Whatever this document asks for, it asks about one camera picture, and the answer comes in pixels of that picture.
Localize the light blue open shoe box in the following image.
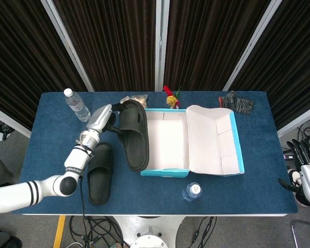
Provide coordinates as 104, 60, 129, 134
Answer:
140, 104, 245, 179

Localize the round white robot base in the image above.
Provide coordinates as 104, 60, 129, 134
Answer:
130, 234, 168, 248

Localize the grey striped knit glove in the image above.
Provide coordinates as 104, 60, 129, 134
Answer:
218, 90, 255, 116

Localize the yellow floor tape strip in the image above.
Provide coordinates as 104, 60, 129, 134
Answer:
53, 215, 67, 248

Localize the black rubber slipper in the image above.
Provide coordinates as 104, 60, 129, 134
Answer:
87, 142, 114, 206
118, 100, 150, 172

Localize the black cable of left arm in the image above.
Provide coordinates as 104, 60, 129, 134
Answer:
78, 174, 88, 217

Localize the clear snack bag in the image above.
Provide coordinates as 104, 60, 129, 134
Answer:
120, 94, 148, 109

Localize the grey partition post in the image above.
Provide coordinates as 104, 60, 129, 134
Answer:
154, 0, 171, 91
40, 0, 95, 92
0, 103, 32, 139
222, 0, 286, 91
276, 102, 310, 139

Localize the labelled clear water bottle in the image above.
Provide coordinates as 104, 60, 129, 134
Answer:
63, 88, 92, 123

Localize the small clear water bottle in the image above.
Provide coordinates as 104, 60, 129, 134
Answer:
181, 182, 203, 202

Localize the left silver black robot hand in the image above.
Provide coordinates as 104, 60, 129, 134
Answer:
86, 102, 127, 134

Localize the colourful feather toy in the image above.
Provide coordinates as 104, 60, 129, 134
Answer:
163, 85, 183, 109

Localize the dark brown pleated curtain panel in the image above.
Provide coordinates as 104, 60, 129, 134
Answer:
228, 0, 310, 130
53, 0, 157, 91
0, 0, 88, 131
164, 0, 272, 91

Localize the black cable with inline switch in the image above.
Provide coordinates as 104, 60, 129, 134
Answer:
188, 216, 218, 248

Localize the blue table mat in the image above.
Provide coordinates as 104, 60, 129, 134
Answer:
11, 90, 299, 215

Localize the grey metal chair frame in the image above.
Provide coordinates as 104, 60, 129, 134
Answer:
290, 219, 302, 248

